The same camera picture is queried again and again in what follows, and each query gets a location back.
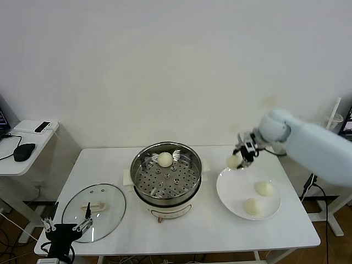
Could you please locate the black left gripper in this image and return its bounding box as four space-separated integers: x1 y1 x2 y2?
41 202 94 258

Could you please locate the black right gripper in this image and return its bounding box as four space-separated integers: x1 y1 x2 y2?
232 137 261 169

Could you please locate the white steamed baozi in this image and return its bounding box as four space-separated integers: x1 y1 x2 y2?
157 152 174 168
243 197 263 215
226 155 240 169
254 180 275 197

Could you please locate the glass lid with cream handle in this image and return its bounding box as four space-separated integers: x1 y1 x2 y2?
62 183 127 244

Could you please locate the stainless steel steamer basket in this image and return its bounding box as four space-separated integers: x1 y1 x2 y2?
130 141 203 206

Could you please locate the black floor bar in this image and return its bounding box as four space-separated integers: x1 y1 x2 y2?
23 200 57 206
301 195 339 201

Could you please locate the white round plate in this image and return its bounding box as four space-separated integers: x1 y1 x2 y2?
216 164 283 222

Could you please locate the white side table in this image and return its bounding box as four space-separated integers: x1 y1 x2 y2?
313 129 352 238
0 119 60 244

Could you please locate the black computer mouse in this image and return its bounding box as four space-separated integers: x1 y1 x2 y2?
13 143 37 163

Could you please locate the cream electric cooking pot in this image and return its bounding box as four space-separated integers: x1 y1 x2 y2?
122 156 211 224

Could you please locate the white phone with black screen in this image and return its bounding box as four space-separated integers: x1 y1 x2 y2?
34 122 52 135

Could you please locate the white drinking straw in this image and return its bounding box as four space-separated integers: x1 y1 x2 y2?
328 98 342 129

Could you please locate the flat white box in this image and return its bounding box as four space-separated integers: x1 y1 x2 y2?
13 120 60 135

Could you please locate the dark laptop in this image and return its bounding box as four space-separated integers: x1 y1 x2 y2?
337 97 352 137
0 93 12 140

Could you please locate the black cable with adapter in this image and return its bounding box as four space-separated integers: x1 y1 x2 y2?
299 173 331 264

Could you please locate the black mouse cable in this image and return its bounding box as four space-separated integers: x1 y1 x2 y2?
0 133 23 162

